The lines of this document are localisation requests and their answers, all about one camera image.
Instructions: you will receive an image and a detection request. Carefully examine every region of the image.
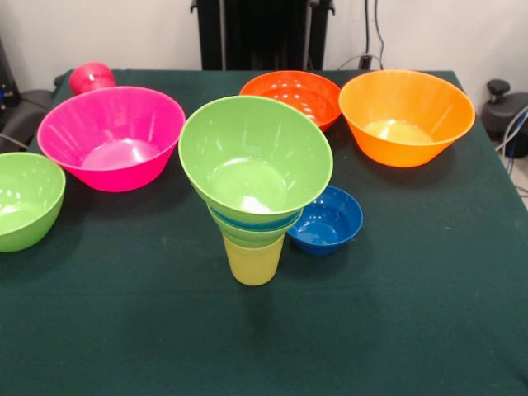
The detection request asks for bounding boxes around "light blue plastic bowl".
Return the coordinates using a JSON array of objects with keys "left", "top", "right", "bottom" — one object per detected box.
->
[{"left": 209, "top": 208, "right": 303, "bottom": 232}]

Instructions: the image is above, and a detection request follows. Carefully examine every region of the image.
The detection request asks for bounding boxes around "small green plastic bowl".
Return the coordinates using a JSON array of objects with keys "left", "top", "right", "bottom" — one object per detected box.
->
[{"left": 208, "top": 205, "right": 304, "bottom": 249}]

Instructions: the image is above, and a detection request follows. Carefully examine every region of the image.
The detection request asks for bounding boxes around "large green plastic bowl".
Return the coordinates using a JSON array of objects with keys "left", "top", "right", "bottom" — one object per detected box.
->
[
  {"left": 0, "top": 152, "right": 67, "bottom": 254},
  {"left": 177, "top": 95, "right": 334, "bottom": 225}
]

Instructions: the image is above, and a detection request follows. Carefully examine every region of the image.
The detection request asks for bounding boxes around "yellow plastic cup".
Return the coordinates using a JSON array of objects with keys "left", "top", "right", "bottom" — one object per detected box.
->
[{"left": 222, "top": 233, "right": 286, "bottom": 286}]

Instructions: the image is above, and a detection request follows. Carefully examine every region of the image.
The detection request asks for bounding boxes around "red-orange plastic bowl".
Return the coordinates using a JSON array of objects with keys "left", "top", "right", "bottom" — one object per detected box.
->
[{"left": 238, "top": 70, "right": 342, "bottom": 133}]

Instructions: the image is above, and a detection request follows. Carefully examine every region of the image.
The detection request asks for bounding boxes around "black computer tower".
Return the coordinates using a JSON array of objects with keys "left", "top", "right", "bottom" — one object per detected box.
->
[{"left": 0, "top": 36, "right": 21, "bottom": 109}]

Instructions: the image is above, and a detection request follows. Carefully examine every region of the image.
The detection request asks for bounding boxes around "dark blue plastic bowl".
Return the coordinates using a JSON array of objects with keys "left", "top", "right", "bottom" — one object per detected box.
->
[{"left": 287, "top": 185, "right": 365, "bottom": 256}]

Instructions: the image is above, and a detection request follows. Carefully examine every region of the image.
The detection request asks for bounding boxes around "large pink plastic bowl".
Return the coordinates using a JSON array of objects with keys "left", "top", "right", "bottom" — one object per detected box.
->
[{"left": 36, "top": 85, "right": 187, "bottom": 193}]

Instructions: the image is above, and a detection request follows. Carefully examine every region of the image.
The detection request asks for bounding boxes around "dark green tablecloth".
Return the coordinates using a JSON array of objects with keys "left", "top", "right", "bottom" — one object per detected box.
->
[{"left": 0, "top": 68, "right": 528, "bottom": 396}]

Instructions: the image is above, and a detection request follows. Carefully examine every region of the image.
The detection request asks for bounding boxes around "large orange plastic bowl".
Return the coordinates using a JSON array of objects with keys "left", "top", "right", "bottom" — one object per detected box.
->
[{"left": 337, "top": 68, "right": 476, "bottom": 168}]

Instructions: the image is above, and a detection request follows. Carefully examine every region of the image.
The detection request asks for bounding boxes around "red plastic cup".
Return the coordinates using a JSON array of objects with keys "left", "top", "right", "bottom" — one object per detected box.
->
[{"left": 68, "top": 61, "right": 118, "bottom": 97}]

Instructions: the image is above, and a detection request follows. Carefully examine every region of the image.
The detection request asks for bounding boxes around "black wall cable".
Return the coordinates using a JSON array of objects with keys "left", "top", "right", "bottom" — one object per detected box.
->
[{"left": 365, "top": 0, "right": 385, "bottom": 59}]

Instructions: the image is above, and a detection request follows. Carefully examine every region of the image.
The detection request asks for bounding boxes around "light blue cable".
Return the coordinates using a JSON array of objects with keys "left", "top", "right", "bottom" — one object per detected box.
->
[{"left": 494, "top": 105, "right": 528, "bottom": 177}]

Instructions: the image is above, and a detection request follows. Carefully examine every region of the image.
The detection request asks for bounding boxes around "grey cable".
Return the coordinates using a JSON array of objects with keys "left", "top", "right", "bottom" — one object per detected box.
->
[{"left": 0, "top": 132, "right": 29, "bottom": 150}]

